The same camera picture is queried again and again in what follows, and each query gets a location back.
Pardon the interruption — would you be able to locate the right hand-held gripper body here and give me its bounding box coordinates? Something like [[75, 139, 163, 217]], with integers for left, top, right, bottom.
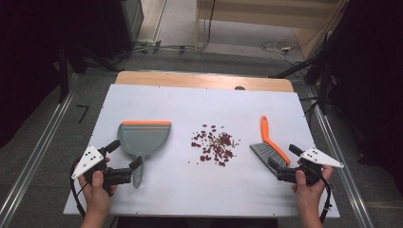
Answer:
[[277, 147, 345, 186]]

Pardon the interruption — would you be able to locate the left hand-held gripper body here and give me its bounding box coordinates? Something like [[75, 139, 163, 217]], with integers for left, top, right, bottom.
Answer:
[[70, 144, 132, 195]]

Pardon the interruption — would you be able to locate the orange brush with grey bristles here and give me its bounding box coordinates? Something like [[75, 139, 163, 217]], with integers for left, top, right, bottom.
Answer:
[[249, 115, 292, 178]]

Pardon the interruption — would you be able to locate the grey dustpan with orange edge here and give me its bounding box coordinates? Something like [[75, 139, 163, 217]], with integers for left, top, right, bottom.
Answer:
[[117, 120, 172, 190]]

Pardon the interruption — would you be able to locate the pile of red beans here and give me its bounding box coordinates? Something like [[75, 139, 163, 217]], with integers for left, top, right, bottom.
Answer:
[[188, 123, 241, 168]]

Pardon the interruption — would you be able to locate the person's left hand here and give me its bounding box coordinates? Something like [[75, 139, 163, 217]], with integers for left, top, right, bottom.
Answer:
[[78, 170, 118, 217]]

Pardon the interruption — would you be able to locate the person's right hand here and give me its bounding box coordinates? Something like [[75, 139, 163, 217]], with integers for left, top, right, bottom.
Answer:
[[291, 165, 335, 210]]

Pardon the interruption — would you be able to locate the white board sheet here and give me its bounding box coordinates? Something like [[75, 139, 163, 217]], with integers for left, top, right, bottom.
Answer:
[[63, 83, 340, 219]]

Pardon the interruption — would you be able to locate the black stand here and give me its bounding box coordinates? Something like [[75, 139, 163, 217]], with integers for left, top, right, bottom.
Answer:
[[56, 44, 122, 104], [268, 31, 334, 115]]

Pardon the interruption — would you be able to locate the wooden table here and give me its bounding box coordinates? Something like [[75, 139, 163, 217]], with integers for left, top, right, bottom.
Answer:
[[114, 70, 295, 93]]

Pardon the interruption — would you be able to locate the dark cabinet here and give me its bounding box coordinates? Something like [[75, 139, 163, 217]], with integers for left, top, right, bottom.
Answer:
[[96, 0, 145, 61]]

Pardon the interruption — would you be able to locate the light wooden shelf unit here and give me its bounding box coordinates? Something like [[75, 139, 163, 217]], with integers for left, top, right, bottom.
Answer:
[[195, 0, 348, 61]]

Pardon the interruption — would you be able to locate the metal floor rail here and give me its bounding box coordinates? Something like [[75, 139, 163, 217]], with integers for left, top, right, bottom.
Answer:
[[0, 73, 79, 227], [306, 89, 376, 228]]

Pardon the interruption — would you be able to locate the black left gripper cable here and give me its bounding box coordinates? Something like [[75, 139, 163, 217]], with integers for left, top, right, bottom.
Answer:
[[69, 161, 87, 219]]

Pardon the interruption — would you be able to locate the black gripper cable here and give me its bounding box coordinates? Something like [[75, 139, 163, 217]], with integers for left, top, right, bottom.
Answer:
[[69, 161, 87, 219], [318, 170, 334, 224]]

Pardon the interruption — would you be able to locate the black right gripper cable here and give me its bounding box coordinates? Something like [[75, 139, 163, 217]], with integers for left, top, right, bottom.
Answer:
[[318, 170, 334, 224]]

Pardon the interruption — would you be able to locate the white floor cable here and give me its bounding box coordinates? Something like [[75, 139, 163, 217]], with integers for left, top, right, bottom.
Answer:
[[259, 39, 300, 66]]

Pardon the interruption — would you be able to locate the black hanging cable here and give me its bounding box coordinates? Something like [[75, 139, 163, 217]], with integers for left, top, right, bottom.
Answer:
[[193, 0, 217, 51]]

